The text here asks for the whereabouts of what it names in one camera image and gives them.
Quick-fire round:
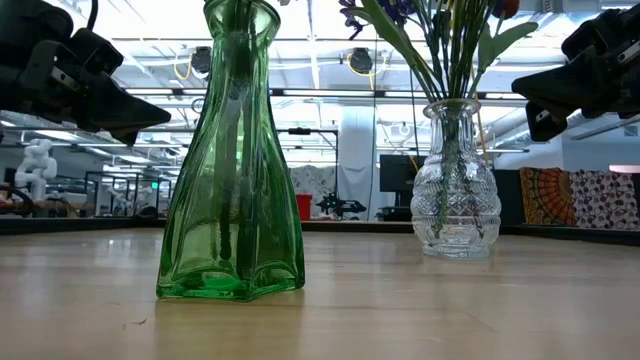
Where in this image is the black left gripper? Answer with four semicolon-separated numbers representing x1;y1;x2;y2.
9;27;172;146

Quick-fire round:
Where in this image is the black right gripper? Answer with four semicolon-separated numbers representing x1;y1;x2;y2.
512;5;640;142

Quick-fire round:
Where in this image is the green glass vase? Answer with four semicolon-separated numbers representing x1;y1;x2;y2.
155;0;306;303

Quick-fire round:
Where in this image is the clear cut glass vase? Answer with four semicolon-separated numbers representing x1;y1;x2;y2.
409;97;503;260

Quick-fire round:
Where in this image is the orange mandala tapestry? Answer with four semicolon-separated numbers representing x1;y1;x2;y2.
519;167;577;227

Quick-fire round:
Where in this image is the white maroon dotted tapestry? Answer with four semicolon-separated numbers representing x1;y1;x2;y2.
569;169;640;231

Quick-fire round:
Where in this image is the black panel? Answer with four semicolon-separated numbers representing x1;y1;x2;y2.
492;168;524;227

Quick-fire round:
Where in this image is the black monitor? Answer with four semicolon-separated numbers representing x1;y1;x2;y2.
378;154;426;194

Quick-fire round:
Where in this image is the white patterned cloth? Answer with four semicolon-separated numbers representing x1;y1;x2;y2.
289;164;337;201

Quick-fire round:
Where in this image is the red box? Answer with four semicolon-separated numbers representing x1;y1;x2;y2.
295;193;314;222

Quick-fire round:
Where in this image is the black framed enclosure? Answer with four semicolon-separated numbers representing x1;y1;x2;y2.
83;170;174;218

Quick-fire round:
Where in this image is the silver ventilation duct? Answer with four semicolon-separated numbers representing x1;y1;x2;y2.
492;107;640;149

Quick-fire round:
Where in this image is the black ceiling cable reel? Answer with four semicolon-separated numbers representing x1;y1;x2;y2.
348;47;374;75
191;45;214;75

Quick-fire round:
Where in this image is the black aluminium table frame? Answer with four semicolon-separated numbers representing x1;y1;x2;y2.
0;215;640;247

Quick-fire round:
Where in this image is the black camera rig frame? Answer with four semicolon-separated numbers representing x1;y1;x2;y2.
277;126;340;197

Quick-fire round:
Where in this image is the black hanging cable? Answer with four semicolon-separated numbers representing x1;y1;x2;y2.
368;34;380;221

